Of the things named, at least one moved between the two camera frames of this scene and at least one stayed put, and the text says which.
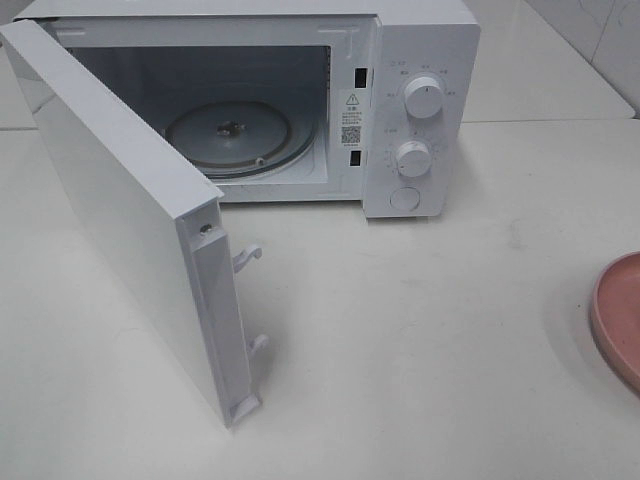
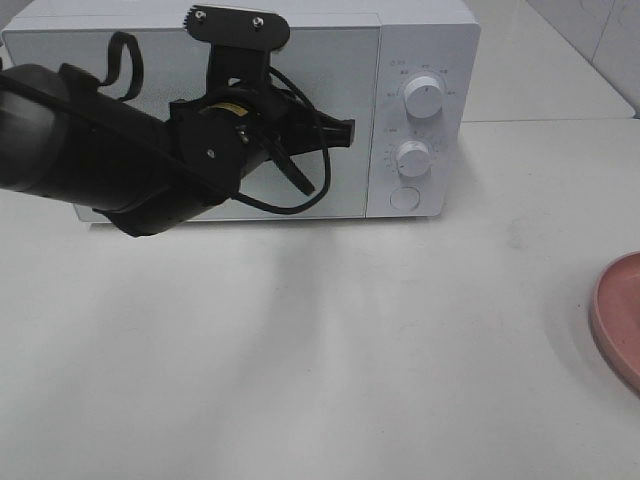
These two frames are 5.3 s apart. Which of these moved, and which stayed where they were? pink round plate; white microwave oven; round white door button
Moved: white microwave oven
Stayed: pink round plate; round white door button
